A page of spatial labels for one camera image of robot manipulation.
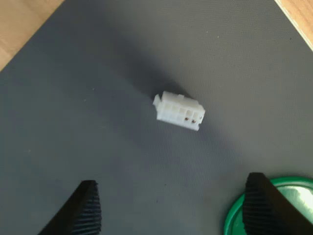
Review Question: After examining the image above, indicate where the small white plastic terminal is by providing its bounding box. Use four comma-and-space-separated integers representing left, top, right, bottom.
153, 90, 206, 132

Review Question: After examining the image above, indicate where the round green lid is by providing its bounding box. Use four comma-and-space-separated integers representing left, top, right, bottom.
224, 176, 313, 235

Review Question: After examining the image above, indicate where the dark grey mat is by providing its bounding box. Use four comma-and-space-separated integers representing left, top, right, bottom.
0, 0, 313, 235

